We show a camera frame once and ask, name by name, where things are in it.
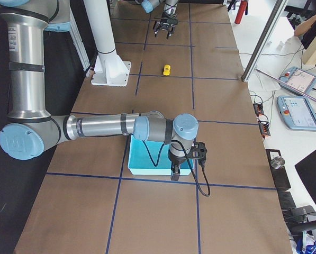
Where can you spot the seated person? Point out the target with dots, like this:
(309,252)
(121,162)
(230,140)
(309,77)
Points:
(307,30)

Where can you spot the yellow beetle toy car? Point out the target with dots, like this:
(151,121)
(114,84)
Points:
(166,70)

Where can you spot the red cylinder bottle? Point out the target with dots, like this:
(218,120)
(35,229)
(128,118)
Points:
(241,11)

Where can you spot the small metal cup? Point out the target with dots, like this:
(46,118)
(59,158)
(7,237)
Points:
(277,162)

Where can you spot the aluminium frame post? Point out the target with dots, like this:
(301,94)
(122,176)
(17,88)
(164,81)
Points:
(266,33)

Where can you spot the turquoise plastic bin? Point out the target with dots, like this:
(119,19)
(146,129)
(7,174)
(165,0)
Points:
(149,158)

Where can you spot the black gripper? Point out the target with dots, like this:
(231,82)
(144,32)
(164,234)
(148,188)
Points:
(166,20)
(176,160)

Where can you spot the far teach pendant tablet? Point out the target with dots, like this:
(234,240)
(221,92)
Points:
(299,79)

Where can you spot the teach pendant tablet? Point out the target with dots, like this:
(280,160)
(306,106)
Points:
(299,79)
(297,113)

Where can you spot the near teach pendant tablet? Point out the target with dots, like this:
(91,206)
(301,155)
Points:
(297,113)

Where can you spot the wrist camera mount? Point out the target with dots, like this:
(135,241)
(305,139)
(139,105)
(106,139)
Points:
(199,151)

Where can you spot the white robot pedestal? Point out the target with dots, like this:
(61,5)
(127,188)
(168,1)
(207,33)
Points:
(110,69)

